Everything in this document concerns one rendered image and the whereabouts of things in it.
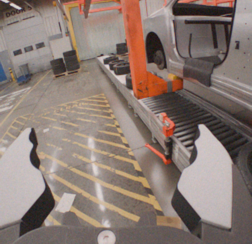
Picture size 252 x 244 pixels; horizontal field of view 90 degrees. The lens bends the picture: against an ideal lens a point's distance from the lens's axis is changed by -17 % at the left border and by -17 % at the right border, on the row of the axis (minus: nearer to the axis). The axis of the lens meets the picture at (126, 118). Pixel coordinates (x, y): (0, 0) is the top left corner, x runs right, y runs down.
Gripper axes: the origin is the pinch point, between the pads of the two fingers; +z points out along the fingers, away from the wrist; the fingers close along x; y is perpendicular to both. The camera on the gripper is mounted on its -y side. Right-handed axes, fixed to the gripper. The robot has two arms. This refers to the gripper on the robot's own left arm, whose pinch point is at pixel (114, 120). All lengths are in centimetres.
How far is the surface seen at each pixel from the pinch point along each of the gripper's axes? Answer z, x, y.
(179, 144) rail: 87, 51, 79
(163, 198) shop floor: 61, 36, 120
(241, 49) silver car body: 86, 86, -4
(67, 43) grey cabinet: 963, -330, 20
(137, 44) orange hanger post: 166, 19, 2
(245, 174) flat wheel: 36, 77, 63
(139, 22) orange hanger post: 167, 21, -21
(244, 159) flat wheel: 48, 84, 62
